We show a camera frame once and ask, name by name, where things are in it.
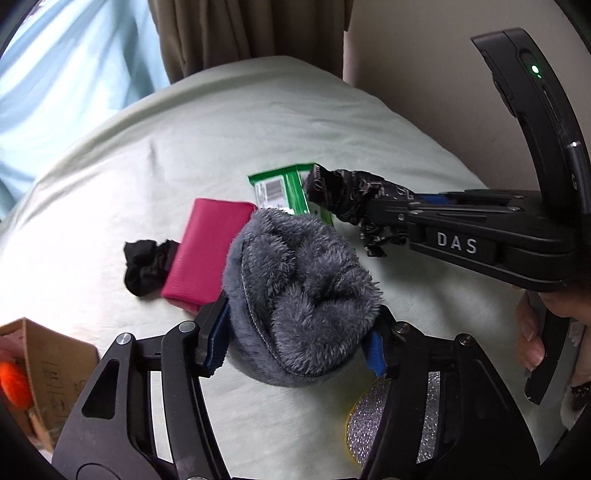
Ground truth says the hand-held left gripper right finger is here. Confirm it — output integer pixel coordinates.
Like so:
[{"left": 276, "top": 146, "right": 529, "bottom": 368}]
[{"left": 361, "top": 306, "right": 542, "bottom": 480}]

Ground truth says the pale green bed sheet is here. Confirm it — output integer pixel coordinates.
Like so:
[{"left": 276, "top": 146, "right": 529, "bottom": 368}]
[{"left": 0, "top": 55, "right": 574, "bottom": 480}]

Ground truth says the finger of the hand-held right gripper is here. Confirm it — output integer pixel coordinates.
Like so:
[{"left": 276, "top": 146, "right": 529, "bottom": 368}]
[
  {"left": 362, "top": 202, "right": 579, "bottom": 253},
  {"left": 405, "top": 188, "right": 544, "bottom": 212}
]

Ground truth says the cardboard box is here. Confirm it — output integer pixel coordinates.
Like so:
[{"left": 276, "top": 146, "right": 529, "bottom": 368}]
[{"left": 0, "top": 317, "right": 100, "bottom": 453}]

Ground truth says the person's right hand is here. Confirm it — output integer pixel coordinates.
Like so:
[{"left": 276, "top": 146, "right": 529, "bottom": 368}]
[{"left": 516, "top": 285, "right": 591, "bottom": 374}]

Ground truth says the orange fuzzy ball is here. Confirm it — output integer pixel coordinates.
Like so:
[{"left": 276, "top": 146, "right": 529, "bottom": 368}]
[{"left": 0, "top": 361, "right": 33, "bottom": 409}]

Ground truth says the green snack packet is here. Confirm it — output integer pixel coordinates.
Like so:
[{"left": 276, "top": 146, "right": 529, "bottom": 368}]
[{"left": 247, "top": 162, "right": 335, "bottom": 227}]

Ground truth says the brown curtain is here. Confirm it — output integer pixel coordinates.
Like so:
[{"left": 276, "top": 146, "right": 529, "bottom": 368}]
[{"left": 148, "top": 0, "right": 354, "bottom": 86}]

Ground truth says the grey fuzzy sock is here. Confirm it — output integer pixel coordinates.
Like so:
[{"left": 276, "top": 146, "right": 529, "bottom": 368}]
[{"left": 222, "top": 207, "right": 384, "bottom": 388}]

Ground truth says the black bunched sock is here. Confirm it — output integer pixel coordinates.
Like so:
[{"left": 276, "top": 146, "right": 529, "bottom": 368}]
[{"left": 123, "top": 239, "right": 180, "bottom": 297}]

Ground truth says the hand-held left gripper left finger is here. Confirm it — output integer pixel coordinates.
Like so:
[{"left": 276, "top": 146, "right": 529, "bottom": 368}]
[{"left": 52, "top": 295, "right": 232, "bottom": 480}]

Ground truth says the light blue curtain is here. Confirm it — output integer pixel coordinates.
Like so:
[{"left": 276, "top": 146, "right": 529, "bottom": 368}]
[{"left": 0, "top": 0, "right": 172, "bottom": 205}]

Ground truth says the magenta pouch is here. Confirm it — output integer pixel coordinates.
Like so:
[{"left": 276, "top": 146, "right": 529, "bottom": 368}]
[{"left": 161, "top": 198, "right": 257, "bottom": 314}]

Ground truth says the person's white patterned clothing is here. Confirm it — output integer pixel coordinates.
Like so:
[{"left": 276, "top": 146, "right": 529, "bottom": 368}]
[{"left": 560, "top": 316, "right": 591, "bottom": 432}]

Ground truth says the silver glitter pouch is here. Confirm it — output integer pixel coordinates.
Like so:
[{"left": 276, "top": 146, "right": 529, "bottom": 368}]
[{"left": 345, "top": 369, "right": 442, "bottom": 468}]

